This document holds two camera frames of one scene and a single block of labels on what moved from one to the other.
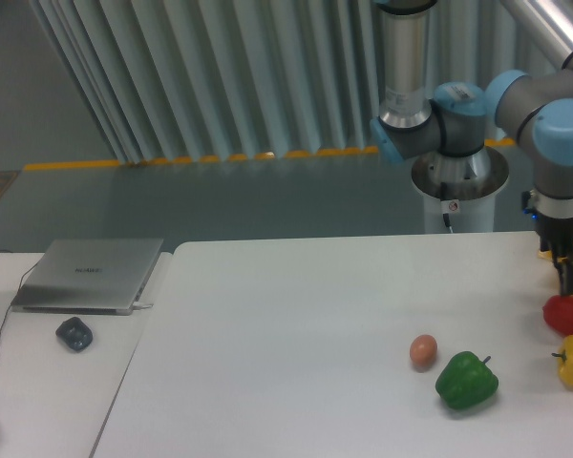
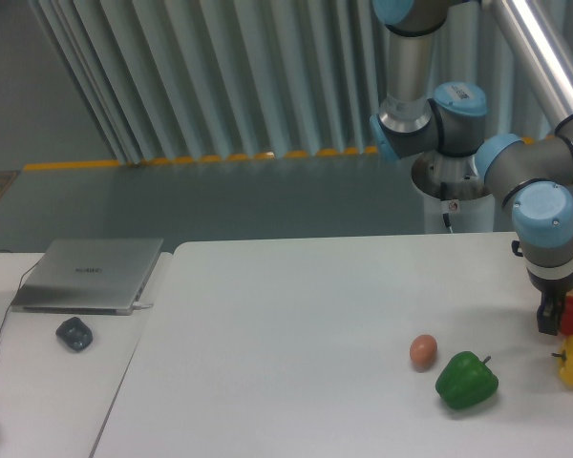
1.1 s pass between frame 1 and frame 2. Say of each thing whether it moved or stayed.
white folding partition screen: stayed
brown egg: stayed
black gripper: moved
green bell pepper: stayed
